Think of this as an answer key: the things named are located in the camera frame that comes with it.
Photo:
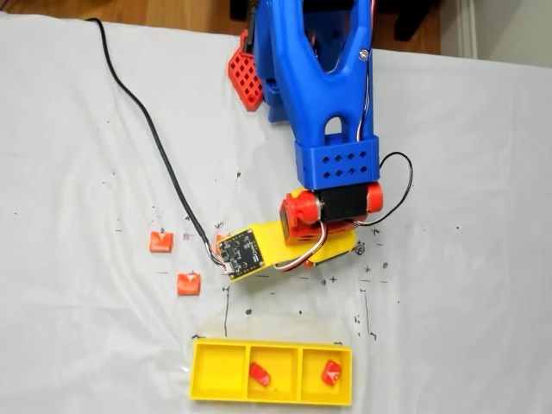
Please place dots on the camera board on yellow bracket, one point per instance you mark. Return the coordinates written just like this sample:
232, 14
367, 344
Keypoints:
239, 252

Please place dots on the yellow three-compartment box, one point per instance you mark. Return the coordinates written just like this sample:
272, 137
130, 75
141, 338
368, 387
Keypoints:
220, 371

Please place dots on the red Starburst candy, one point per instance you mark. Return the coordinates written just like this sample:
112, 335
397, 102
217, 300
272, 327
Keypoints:
331, 372
260, 373

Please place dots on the white baseboard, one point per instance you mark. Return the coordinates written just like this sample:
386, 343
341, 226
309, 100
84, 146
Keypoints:
468, 26

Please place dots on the orange Starburst candy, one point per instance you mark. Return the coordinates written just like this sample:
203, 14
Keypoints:
161, 243
189, 284
219, 238

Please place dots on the white marked table cloth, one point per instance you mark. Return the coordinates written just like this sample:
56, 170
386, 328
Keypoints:
431, 172

